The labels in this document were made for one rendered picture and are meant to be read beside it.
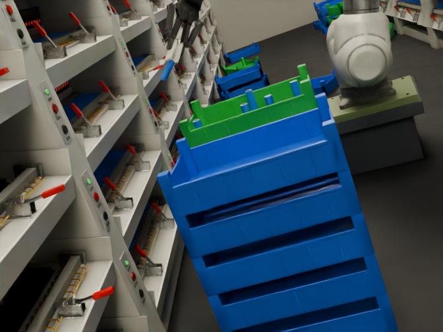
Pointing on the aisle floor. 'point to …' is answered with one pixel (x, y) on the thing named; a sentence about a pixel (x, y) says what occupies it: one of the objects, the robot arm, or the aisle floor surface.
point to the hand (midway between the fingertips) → (174, 52)
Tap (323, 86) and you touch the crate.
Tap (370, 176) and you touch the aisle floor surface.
